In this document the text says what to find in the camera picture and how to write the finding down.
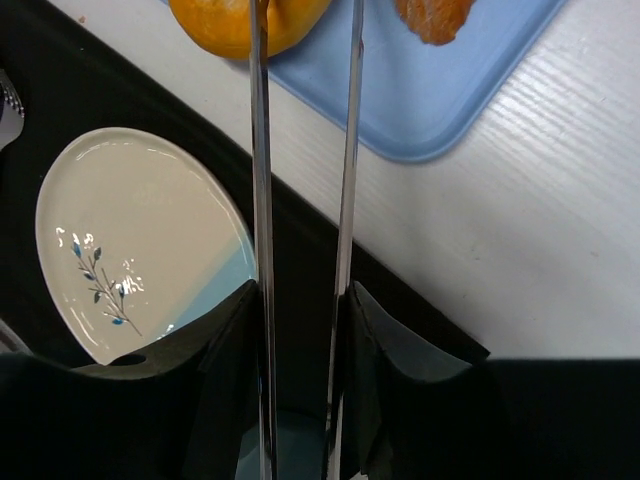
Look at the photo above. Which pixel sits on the blue plastic tray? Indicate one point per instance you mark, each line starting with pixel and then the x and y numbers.
pixel 417 100

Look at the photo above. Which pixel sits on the beige and blue plate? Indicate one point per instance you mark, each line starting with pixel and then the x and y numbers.
pixel 136 239

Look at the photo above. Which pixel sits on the orange bagel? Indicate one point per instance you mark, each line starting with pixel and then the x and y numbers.
pixel 223 27

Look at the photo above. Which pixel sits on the silver fork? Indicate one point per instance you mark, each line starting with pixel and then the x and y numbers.
pixel 12 112

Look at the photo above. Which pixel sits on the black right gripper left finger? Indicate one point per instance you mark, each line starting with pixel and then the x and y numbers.
pixel 176 409

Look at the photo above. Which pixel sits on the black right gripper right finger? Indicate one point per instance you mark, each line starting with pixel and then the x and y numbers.
pixel 419 412

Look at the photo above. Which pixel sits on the black placemat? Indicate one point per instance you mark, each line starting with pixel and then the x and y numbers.
pixel 71 83

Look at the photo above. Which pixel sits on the metal tongs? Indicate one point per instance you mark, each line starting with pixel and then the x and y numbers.
pixel 263 242

